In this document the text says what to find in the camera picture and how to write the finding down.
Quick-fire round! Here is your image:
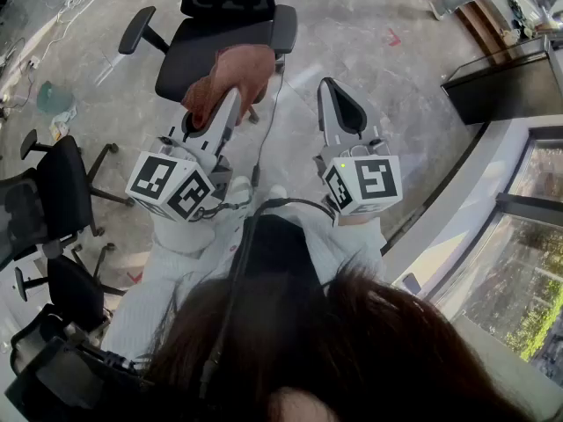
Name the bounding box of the brown cloth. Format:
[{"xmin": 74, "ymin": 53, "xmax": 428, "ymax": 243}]
[{"xmin": 180, "ymin": 44, "xmax": 276, "ymax": 129}]

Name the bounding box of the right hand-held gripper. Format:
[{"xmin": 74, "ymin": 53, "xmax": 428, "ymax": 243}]
[{"xmin": 312, "ymin": 77, "xmax": 404, "ymax": 217}]

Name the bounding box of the person's left white shoe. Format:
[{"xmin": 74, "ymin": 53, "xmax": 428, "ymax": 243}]
[{"xmin": 228, "ymin": 175, "xmax": 255, "ymax": 208}]

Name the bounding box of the black mesh-back office chair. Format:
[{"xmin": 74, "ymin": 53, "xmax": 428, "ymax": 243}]
[{"xmin": 117, "ymin": 0, "xmax": 299, "ymax": 125}]

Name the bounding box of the wooden shelf unit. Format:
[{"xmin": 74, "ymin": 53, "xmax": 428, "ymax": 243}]
[{"xmin": 415, "ymin": 0, "xmax": 563, "ymax": 68}]

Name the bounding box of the small grey rectangular device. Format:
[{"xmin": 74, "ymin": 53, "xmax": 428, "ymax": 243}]
[{"xmin": 402, "ymin": 273, "xmax": 424, "ymax": 295}]

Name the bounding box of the black glass display cabinet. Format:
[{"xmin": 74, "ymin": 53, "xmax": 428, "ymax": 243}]
[{"xmin": 441, "ymin": 35, "xmax": 563, "ymax": 126}]

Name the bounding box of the person's left forearm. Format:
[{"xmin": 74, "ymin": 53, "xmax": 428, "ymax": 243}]
[{"xmin": 151, "ymin": 191, "xmax": 230, "ymax": 257}]

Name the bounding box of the black backpack gear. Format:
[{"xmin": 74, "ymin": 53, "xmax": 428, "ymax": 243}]
[{"xmin": 0, "ymin": 318, "xmax": 150, "ymax": 422}]

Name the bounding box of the person's right forearm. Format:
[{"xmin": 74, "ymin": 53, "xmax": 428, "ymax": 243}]
[{"xmin": 303, "ymin": 212, "xmax": 388, "ymax": 285}]

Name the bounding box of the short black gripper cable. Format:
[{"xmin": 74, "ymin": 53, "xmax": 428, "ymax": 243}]
[{"xmin": 188, "ymin": 193, "xmax": 247, "ymax": 223}]

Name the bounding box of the person's black top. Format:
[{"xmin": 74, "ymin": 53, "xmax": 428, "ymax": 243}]
[{"xmin": 244, "ymin": 213, "xmax": 309, "ymax": 280}]

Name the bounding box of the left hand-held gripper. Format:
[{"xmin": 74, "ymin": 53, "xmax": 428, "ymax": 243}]
[{"xmin": 125, "ymin": 86, "xmax": 242, "ymax": 223}]

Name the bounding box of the person's white striped shirt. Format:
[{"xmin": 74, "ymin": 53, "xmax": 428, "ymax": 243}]
[{"xmin": 100, "ymin": 200, "xmax": 388, "ymax": 368}]

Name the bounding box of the white and yellow litter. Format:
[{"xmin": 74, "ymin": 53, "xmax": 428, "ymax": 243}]
[{"xmin": 49, "ymin": 105, "xmax": 78, "ymax": 142}]

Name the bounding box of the thick black cable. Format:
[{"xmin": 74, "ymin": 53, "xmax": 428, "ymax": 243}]
[{"xmin": 197, "ymin": 198, "xmax": 338, "ymax": 402}]

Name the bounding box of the large glass window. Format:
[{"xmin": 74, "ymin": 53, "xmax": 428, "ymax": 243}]
[{"xmin": 428, "ymin": 125, "xmax": 563, "ymax": 389}]

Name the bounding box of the thin black cable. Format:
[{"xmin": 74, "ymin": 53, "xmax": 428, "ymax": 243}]
[{"xmin": 251, "ymin": 53, "xmax": 286, "ymax": 189}]

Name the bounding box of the pale green bag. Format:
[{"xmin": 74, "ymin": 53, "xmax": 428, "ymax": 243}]
[{"xmin": 36, "ymin": 80, "xmax": 77, "ymax": 114}]

